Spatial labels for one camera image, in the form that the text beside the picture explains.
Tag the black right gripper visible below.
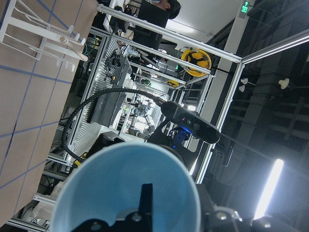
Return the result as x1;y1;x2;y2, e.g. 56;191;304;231
88;120;198;174

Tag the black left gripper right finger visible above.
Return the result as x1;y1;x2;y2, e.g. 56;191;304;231
196;184;241;232

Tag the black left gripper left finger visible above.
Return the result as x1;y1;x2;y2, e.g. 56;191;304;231
139;183;153;232

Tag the light blue plastic cup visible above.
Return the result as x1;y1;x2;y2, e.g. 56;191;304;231
51;142;201;232

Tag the yellow hard hat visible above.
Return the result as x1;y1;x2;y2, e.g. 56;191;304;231
181;48;212;77

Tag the person in black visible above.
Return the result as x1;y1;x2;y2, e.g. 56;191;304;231
133;0;181;50

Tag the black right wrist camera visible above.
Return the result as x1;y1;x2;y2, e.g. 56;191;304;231
160;101;220;144

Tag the black right camera cable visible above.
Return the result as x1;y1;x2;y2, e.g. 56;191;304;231
63;87;167;163

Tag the white wire cup rack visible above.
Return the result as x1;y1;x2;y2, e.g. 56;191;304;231
0;0;88;71

